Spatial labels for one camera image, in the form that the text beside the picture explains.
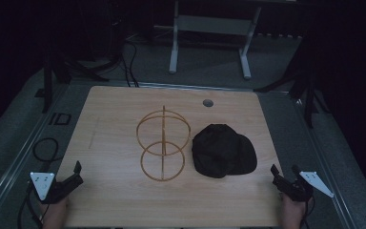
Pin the grey round table grommet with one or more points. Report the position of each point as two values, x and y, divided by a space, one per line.
208 103

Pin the white metal stand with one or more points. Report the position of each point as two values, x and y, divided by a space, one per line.
211 25

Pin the person's right hand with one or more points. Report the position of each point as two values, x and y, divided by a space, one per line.
292 213

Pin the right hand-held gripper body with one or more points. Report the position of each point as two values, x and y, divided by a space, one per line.
298 190

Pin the black cap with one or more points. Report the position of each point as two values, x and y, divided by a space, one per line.
222 151

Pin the black tripod stand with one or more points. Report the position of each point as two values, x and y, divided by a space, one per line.
52 70
305 86

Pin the person's left hand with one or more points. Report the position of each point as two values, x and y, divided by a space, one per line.
55 214

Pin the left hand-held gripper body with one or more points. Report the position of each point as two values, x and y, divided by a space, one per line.
43 184

